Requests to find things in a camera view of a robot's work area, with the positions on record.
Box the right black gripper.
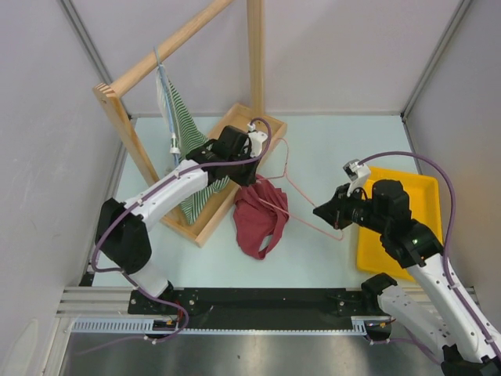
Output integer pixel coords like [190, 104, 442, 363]
[313, 183, 388, 234]

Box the pink wire hanger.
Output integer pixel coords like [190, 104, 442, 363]
[256, 137, 345, 241]

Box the red tank top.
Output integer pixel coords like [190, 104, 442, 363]
[233, 179, 290, 260]

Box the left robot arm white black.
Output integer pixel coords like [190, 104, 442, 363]
[96, 124, 269, 313]

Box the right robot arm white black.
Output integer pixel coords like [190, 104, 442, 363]
[313, 179, 500, 375]

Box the blue hanger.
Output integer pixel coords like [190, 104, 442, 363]
[153, 47, 182, 167]

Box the green striped garment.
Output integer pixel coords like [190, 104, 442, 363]
[168, 77, 229, 225]

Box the yellow plastic tray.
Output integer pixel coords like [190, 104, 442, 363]
[355, 166, 444, 284]

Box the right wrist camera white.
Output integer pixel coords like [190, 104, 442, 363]
[343, 159, 371, 197]

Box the white cable duct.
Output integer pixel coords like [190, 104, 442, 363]
[71, 318, 367, 336]

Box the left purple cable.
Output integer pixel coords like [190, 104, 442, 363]
[92, 117, 272, 338]

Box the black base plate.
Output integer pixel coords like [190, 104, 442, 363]
[128, 287, 392, 342]

